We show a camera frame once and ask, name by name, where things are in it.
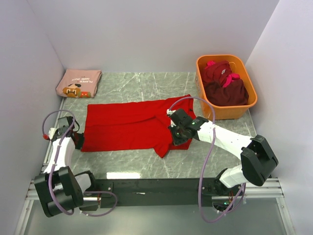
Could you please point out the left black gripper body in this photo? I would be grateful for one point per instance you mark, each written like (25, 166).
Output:
(79, 143)

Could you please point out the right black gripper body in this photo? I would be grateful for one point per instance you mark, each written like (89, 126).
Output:
(179, 137)

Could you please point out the bright red t-shirt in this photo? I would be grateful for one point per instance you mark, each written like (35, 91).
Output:
(133, 125)

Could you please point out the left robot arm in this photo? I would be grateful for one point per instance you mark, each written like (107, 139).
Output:
(58, 189)

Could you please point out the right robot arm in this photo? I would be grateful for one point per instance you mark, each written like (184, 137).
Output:
(257, 157)

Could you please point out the folded pink graphic t-shirt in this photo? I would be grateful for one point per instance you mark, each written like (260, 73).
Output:
(79, 83)

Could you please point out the dark red t-shirt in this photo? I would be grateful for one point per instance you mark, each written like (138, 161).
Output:
(235, 94)

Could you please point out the orange plastic basket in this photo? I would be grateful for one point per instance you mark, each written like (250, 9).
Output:
(224, 112)

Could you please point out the maroon t-shirt with pink collar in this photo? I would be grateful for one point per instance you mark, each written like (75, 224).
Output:
(219, 72)

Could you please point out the black base crossbar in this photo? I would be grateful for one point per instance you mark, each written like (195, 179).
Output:
(161, 192)

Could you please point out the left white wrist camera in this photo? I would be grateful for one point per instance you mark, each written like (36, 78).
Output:
(50, 135)

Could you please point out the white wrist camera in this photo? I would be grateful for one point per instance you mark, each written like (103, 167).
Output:
(169, 112)
(50, 135)

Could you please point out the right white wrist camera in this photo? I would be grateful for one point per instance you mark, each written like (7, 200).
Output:
(169, 112)

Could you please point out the aluminium rail frame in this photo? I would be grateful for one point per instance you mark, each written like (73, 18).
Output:
(262, 212)

